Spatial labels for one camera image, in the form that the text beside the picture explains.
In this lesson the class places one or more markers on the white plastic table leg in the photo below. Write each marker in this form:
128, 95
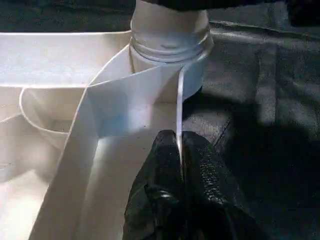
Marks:
170, 30

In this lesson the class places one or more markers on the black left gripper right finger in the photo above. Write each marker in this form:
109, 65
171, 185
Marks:
212, 197

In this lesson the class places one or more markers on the white plastic table top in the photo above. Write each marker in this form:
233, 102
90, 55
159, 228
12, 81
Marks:
50, 62

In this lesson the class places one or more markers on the black work mat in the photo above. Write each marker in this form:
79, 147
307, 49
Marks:
262, 87

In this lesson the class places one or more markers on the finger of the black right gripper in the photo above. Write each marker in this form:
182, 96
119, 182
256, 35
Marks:
175, 3

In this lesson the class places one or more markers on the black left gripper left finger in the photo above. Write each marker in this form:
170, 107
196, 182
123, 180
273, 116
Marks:
157, 190

